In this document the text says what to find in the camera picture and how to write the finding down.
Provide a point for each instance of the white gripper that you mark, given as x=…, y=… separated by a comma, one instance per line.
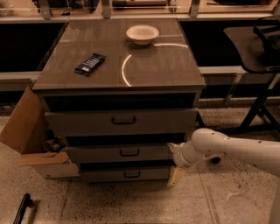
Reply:
x=178, y=157

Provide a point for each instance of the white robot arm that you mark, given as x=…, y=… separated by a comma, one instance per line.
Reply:
x=205, y=144

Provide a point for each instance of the top grey drawer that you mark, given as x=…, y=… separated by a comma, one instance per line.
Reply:
x=121, y=122

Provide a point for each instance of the grey drawer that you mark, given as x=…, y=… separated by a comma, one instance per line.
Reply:
x=119, y=153
x=121, y=122
x=124, y=175

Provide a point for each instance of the middle grey drawer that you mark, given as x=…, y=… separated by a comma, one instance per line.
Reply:
x=119, y=153

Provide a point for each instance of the grey drawer cabinet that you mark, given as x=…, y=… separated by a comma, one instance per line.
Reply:
x=161, y=75

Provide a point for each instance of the bottom grey drawer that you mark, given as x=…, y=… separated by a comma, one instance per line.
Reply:
x=124, y=175

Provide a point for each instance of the open cardboard box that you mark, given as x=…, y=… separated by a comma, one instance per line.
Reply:
x=25, y=132

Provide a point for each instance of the cans in cardboard box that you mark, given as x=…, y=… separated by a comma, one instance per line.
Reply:
x=52, y=145

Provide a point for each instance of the dark blue snack packet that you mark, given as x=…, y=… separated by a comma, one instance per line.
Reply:
x=90, y=64

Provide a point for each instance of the white bowl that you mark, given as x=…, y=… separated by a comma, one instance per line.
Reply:
x=142, y=34

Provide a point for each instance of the black side table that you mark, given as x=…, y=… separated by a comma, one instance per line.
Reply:
x=259, y=50

